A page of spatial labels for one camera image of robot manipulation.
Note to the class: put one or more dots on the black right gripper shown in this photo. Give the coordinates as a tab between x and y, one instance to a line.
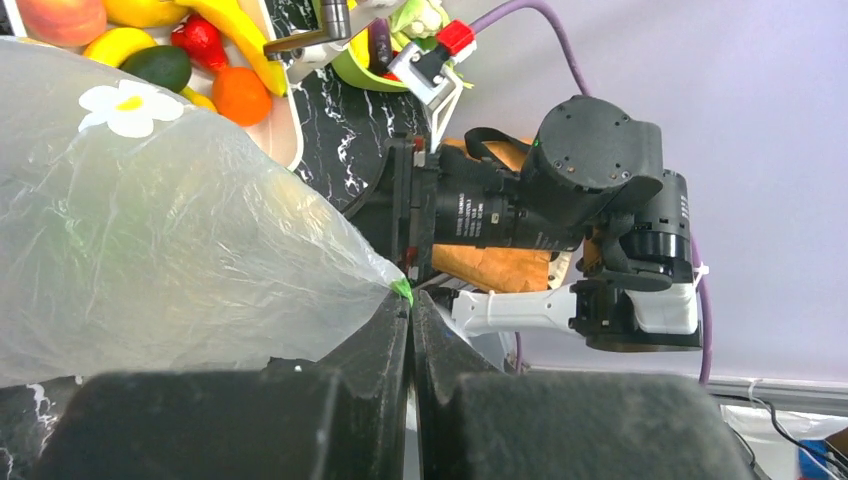
428	195

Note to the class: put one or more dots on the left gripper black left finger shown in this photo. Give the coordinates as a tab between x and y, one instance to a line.
342	417

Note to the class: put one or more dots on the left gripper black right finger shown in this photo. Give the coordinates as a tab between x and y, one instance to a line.
476	422

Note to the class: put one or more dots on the clear lemon print plastic bag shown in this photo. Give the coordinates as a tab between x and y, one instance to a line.
140	232

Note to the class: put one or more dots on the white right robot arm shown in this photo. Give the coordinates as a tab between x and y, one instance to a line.
592	179

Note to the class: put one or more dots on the orange canvas tote bag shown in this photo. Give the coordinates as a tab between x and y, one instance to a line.
503	270

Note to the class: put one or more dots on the purple eggplant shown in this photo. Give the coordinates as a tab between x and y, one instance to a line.
381	52

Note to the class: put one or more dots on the cauliflower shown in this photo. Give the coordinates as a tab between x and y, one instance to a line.
419	18

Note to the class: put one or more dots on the white fruit tray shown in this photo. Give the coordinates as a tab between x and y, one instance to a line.
278	135

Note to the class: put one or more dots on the orange fruit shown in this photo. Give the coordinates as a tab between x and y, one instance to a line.
239	95

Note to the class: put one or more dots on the yellow banana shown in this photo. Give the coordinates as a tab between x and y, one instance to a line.
235	24

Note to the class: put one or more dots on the red pomegranate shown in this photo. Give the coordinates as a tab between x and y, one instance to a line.
201	40

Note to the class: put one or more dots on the green avocado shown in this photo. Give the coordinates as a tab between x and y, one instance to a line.
163	65

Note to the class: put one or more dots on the peach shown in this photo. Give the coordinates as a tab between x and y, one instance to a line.
64	23

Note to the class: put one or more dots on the white pvc pipe frame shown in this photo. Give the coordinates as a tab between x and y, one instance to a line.
301	63

